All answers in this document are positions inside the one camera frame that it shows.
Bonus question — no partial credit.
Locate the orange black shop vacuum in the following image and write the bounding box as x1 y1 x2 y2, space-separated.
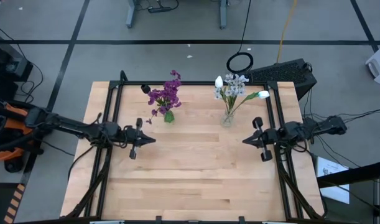
0 96 53 174

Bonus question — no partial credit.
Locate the black equipment stack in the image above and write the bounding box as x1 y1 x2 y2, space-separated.
0 29 34 100

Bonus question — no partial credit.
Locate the clear glass vase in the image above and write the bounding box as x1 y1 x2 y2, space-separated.
220 108 236 128

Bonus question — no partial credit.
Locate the white printed paper sheet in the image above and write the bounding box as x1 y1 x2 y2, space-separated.
315 155 351 205

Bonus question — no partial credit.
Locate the black hazard striped mat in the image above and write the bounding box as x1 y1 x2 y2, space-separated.
0 182 26 224

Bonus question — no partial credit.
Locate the black metal beam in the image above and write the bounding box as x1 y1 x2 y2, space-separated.
316 160 380 189

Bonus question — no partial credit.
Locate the white artificial tulip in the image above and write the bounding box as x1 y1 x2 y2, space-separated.
214 75 233 114
228 90 271 118

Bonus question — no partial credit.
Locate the black hanging cable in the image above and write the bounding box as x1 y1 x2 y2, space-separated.
226 0 254 75

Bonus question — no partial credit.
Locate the yellow hanging cable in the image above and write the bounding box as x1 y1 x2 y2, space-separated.
276 0 299 65

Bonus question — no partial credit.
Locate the pale white artificial flower bunch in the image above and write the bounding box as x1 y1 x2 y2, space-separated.
213 73 250 116

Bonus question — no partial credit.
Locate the black power strip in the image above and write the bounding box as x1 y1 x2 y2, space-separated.
147 6 172 14

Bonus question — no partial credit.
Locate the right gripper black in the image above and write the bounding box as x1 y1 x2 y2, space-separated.
242 116 280 162

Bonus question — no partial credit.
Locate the black aluminium table frame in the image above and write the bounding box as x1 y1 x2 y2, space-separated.
60 70 327 222

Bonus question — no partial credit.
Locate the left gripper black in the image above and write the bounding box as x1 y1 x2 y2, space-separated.
124 117 157 160

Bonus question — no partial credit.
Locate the dark purple artificial tulip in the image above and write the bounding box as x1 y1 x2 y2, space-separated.
141 83 170 116

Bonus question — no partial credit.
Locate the grey desk leg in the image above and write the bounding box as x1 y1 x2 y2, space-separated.
126 0 137 29
219 0 228 30

